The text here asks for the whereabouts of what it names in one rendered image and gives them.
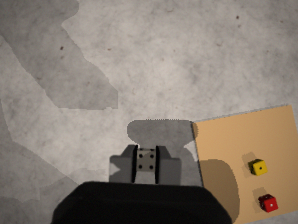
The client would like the white die with black pips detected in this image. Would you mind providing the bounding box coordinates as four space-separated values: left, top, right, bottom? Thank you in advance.
136 148 156 172

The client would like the olive yellow die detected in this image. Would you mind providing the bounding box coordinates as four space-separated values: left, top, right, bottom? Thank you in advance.
248 159 268 176

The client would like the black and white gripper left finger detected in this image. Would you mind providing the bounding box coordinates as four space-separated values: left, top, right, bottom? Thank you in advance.
109 144 138 183

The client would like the orange flat mat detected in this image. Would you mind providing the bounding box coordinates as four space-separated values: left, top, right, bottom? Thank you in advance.
192 105 298 224

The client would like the red die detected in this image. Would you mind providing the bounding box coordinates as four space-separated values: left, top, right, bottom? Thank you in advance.
258 194 278 213

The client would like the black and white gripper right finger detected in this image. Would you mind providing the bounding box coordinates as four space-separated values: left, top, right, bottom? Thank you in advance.
155 146 182 185

